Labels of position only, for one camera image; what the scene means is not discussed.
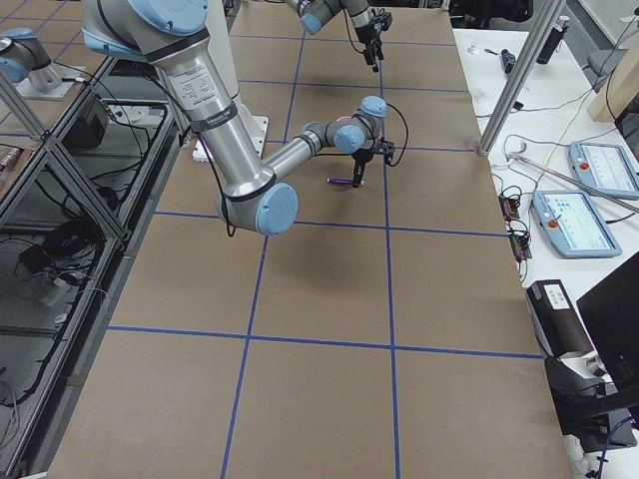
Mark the blue teach pendant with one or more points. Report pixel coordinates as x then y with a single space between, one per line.
573 225
605 168

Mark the black water bottle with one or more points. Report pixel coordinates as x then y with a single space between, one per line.
553 40

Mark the near blue teach pendant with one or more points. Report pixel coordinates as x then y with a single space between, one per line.
573 225

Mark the black box with label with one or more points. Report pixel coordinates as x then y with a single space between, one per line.
555 320

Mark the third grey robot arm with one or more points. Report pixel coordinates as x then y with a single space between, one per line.
26 64

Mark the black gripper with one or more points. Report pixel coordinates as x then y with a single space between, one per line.
365 35
360 158

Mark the aluminium frame post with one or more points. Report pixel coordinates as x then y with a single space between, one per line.
528 54

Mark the purple marker pen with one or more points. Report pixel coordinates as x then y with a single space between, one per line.
339 182

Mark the black monitor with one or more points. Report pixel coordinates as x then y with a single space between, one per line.
609 311

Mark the far blue teach pendant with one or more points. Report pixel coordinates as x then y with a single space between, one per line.
605 168

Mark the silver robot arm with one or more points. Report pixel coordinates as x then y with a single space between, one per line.
314 15
173 37

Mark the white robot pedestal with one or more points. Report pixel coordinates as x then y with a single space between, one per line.
239 100

